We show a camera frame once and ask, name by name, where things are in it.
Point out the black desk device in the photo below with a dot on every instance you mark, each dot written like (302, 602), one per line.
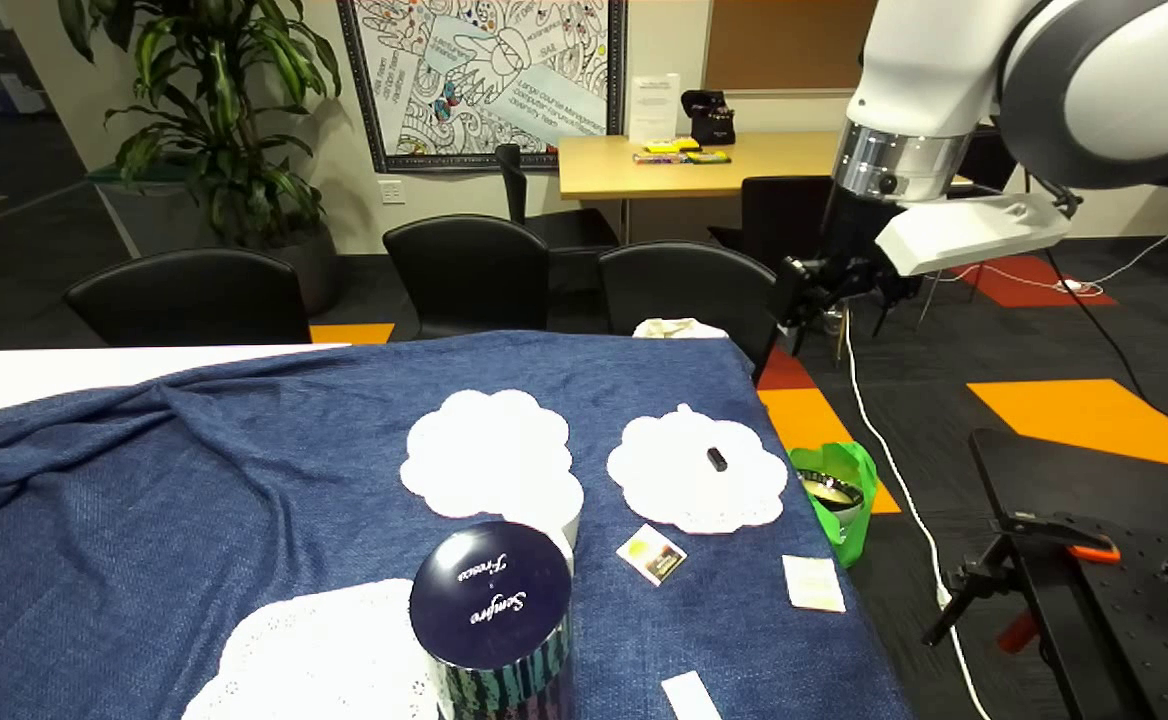
(709, 117)

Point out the purple striped cylindrical canister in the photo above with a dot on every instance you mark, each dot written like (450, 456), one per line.
(488, 602)

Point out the framed drawing poster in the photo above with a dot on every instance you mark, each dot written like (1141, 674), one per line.
(488, 75)

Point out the grey plant pot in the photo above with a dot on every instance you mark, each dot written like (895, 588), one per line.
(305, 266)

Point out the yellow tea bag packet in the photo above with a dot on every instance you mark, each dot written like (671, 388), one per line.
(652, 554)

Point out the white paper doily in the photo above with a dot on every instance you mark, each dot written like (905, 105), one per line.
(316, 654)
(691, 493)
(488, 453)

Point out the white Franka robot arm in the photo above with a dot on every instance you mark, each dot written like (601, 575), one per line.
(1010, 83)

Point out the yellow item on desk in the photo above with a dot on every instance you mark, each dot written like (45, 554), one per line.
(679, 150)

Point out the black office chair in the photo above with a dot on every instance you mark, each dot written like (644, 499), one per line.
(470, 275)
(686, 295)
(189, 299)

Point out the wooden desk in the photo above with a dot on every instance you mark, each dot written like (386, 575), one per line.
(691, 173)

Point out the black capped white marker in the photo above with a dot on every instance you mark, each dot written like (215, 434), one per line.
(716, 460)

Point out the black metal base plate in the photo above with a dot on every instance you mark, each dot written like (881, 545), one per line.
(1076, 626)

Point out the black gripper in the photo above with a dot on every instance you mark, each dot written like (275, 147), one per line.
(866, 232)

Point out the white crumpled bag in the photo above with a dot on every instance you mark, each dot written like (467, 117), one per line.
(679, 330)

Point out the green leafy plant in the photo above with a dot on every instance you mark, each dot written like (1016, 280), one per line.
(210, 120)

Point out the blue fabric cloth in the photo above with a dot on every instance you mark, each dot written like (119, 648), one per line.
(210, 506)

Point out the brown cork board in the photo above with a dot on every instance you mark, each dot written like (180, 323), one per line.
(785, 43)

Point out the white paper sheet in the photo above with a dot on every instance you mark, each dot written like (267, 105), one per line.
(652, 105)

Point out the white paper square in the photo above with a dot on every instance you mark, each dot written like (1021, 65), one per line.
(814, 587)
(691, 699)

